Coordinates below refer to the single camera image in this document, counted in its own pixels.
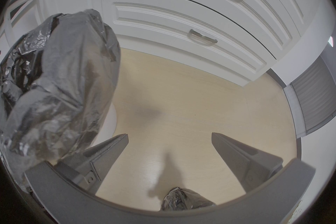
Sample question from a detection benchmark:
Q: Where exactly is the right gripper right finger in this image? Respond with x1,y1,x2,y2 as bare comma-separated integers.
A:
211,132,284,194

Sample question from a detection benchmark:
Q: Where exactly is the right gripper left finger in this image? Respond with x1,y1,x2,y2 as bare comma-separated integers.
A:
56,134,130,191

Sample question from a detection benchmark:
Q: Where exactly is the black plastic bag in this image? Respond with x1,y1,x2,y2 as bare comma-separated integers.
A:
0,9,121,192

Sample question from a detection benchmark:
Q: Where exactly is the white trash bin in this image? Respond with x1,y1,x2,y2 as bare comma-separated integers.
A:
100,102,118,145

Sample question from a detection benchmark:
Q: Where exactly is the crumpled black plastic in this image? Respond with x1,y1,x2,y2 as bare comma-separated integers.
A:
161,187,217,212

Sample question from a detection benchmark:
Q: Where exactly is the grey curtain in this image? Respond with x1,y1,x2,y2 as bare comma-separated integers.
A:
285,55,336,137

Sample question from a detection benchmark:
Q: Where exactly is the white wardrobe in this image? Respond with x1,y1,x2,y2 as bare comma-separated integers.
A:
39,0,323,87

